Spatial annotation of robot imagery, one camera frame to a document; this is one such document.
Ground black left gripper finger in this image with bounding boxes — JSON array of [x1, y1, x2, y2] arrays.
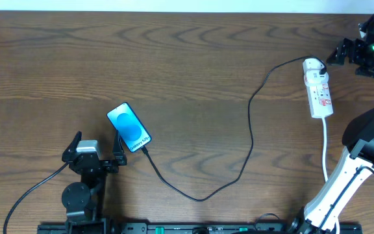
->
[[62, 131, 82, 163], [112, 130, 127, 166]]

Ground blue Galaxy smartphone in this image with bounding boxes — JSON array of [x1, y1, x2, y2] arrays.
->
[[107, 102, 152, 153]]

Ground black USB charging cable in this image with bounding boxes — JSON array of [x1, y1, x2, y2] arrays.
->
[[140, 55, 328, 203]]

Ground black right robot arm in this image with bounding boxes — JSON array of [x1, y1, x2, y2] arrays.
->
[[287, 23, 374, 233]]

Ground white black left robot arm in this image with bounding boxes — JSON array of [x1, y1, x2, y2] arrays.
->
[[62, 131, 127, 233]]

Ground white USB charger adapter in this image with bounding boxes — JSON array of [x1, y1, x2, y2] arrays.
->
[[304, 68, 329, 86]]

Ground white power strip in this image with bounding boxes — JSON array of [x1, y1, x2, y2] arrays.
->
[[303, 58, 333, 119]]

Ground white power strip cord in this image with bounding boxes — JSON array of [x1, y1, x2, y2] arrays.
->
[[321, 117, 341, 234]]

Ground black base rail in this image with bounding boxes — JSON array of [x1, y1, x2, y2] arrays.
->
[[37, 222, 363, 234]]

